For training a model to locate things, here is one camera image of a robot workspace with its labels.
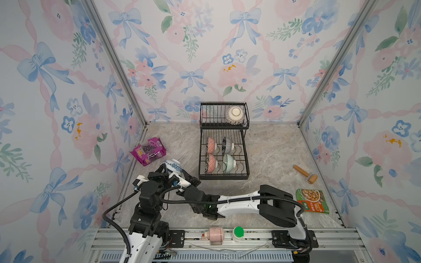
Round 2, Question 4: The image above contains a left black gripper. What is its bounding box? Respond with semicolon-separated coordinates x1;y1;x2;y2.
146;163;172;211

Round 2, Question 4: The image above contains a blue patterned bowl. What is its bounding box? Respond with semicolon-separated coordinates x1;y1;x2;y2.
163;159;183;176

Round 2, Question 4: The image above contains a grey floral patterned bowl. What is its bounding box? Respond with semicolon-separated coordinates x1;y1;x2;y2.
205;154;218;174

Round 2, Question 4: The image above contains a light green bowl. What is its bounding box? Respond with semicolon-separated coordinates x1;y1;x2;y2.
223;153;236;174

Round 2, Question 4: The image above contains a red patterned bowl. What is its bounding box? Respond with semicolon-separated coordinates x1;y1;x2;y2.
207;137;217;155

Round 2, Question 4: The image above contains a dark blue striped bowl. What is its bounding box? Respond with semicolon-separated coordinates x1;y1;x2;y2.
222;137;235;155

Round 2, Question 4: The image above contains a brown white lattice bowl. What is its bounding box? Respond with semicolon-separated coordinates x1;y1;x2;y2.
225;106;245;125

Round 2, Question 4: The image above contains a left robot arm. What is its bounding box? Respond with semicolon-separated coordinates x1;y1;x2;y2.
102;164;171;263

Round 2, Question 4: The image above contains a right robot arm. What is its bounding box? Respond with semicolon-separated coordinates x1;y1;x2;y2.
159;182;313;255

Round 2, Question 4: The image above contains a black two-tier dish rack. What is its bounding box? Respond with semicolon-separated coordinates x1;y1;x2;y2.
198;102;250;180

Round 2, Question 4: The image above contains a purple snack bag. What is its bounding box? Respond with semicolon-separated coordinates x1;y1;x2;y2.
130;137;166;167

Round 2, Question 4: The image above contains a pink cup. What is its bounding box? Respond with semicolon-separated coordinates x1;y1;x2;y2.
201;227;224;245

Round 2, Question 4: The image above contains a green lid bottle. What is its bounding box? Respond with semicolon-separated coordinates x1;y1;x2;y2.
232;226;244;242

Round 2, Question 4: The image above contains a wooden roller tool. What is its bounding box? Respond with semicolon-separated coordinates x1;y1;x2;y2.
293;165;319;184

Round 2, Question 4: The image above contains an orange food packet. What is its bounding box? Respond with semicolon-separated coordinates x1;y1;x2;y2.
296;188;330;214

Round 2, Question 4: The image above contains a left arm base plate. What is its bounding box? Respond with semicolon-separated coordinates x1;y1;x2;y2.
164;230;186;248

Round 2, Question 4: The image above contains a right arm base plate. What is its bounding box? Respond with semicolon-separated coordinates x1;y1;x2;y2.
271;230;319;251

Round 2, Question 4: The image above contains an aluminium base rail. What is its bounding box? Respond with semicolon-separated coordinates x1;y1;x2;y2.
83;226;374;263

